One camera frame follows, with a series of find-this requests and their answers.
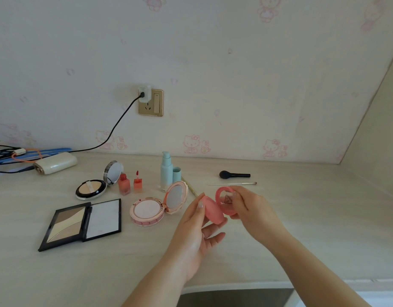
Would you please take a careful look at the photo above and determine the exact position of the person's left hand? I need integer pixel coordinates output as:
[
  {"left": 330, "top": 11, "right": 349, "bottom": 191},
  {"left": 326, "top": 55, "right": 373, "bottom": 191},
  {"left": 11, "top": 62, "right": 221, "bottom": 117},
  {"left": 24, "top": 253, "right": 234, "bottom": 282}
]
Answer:
[{"left": 165, "top": 192, "right": 228, "bottom": 282}]

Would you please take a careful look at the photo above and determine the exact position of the person's right hand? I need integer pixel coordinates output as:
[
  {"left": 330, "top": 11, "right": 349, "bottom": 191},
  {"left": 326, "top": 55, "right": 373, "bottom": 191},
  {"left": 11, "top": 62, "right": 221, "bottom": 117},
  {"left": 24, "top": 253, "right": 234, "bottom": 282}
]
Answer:
[{"left": 228, "top": 185, "right": 285, "bottom": 250}]

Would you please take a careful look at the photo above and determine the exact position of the pink round blush compact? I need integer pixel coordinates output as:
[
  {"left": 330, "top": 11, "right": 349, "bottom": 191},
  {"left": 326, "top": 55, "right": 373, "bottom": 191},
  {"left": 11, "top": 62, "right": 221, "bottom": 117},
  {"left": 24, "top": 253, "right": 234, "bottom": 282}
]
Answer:
[{"left": 200, "top": 186, "right": 239, "bottom": 225}]

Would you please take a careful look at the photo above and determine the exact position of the person's left forearm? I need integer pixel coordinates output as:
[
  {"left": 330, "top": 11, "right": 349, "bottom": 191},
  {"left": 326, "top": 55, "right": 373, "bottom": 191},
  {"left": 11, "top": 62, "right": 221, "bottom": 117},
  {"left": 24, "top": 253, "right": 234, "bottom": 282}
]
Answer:
[{"left": 121, "top": 263, "right": 188, "bottom": 307}]

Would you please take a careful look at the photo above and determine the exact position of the person's right forearm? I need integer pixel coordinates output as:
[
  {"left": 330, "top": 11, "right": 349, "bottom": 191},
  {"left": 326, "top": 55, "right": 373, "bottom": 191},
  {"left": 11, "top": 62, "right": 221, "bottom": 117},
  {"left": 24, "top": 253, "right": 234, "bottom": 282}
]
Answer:
[{"left": 267, "top": 231, "right": 372, "bottom": 307}]

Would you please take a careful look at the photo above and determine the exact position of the thin gold makeup brush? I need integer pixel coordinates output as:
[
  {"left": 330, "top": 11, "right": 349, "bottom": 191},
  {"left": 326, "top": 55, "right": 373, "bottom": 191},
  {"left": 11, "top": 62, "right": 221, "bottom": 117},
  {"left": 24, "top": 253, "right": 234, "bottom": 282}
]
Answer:
[{"left": 181, "top": 176, "right": 198, "bottom": 198}]

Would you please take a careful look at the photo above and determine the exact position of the thin pink makeup brush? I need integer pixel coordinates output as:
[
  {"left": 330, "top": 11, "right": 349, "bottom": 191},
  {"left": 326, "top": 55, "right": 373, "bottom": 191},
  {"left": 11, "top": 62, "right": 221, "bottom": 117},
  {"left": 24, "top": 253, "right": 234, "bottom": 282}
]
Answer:
[{"left": 208, "top": 181, "right": 258, "bottom": 186}]

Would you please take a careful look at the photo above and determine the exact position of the black makeup brush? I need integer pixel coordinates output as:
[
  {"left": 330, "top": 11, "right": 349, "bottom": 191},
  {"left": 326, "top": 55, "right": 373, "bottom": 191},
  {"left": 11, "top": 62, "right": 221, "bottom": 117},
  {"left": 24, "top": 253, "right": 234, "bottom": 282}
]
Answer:
[{"left": 219, "top": 171, "right": 251, "bottom": 180}]

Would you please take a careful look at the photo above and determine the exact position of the pink cushion compact with mirror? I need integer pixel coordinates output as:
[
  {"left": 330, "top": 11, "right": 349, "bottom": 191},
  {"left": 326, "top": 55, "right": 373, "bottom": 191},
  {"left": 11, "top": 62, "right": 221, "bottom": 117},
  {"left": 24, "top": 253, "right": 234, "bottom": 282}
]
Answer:
[{"left": 130, "top": 181, "right": 189, "bottom": 227}]

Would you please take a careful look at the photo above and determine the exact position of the mint green pump bottle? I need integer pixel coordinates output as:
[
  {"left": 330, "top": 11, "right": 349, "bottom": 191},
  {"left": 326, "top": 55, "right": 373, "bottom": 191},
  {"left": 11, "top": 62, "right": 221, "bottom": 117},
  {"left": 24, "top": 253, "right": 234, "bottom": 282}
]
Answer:
[{"left": 160, "top": 151, "right": 173, "bottom": 192}]

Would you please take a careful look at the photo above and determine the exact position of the red square lip tint bottle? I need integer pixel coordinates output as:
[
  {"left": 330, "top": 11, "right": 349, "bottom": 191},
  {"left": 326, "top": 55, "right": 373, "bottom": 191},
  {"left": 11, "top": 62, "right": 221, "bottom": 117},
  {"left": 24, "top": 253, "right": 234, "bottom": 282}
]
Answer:
[{"left": 117, "top": 173, "right": 132, "bottom": 197}]

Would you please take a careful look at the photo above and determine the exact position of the black powder compact with mirror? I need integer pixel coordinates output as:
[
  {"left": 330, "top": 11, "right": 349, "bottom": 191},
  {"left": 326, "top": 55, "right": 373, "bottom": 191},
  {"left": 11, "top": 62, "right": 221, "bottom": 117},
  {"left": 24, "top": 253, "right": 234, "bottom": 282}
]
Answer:
[{"left": 75, "top": 161, "right": 124, "bottom": 201}]

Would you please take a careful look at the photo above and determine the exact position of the black contour palette with mirror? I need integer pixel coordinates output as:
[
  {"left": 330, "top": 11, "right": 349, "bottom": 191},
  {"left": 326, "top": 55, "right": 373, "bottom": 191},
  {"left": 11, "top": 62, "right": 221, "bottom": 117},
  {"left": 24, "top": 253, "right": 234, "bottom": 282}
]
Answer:
[{"left": 38, "top": 199, "right": 122, "bottom": 252}]

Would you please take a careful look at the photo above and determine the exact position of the white charger plug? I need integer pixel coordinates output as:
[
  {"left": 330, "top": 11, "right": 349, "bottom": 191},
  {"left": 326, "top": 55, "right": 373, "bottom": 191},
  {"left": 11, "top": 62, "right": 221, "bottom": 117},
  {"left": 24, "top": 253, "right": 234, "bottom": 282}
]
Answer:
[{"left": 138, "top": 86, "right": 152, "bottom": 104}]

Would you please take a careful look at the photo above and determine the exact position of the white power bank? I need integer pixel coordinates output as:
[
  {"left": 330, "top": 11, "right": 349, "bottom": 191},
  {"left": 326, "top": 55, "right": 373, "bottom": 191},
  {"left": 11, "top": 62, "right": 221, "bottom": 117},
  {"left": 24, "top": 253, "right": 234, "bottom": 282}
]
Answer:
[{"left": 33, "top": 152, "right": 78, "bottom": 175}]

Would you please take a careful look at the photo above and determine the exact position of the gold wall socket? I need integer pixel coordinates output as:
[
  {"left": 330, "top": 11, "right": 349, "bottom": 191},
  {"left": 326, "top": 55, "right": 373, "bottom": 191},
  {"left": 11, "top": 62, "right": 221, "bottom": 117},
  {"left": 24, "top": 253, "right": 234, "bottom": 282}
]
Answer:
[{"left": 138, "top": 89, "right": 164, "bottom": 117}]

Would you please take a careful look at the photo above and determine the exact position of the black charger cable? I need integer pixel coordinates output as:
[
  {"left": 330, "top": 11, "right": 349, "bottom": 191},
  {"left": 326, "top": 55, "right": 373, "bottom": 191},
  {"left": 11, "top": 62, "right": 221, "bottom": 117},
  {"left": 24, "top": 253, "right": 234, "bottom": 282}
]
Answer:
[{"left": 68, "top": 93, "right": 143, "bottom": 153}]

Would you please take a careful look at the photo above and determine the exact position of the blue cable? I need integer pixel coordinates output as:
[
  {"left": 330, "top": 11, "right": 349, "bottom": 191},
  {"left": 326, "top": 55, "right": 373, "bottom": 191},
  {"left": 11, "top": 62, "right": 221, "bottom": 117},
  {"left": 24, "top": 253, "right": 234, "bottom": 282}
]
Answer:
[{"left": 0, "top": 148, "right": 72, "bottom": 174}]

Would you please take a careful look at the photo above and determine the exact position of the orange cable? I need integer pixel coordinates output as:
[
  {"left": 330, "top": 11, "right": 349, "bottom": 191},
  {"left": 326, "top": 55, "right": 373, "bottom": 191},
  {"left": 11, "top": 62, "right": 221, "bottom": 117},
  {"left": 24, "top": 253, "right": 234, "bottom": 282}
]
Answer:
[{"left": 11, "top": 149, "right": 43, "bottom": 163}]

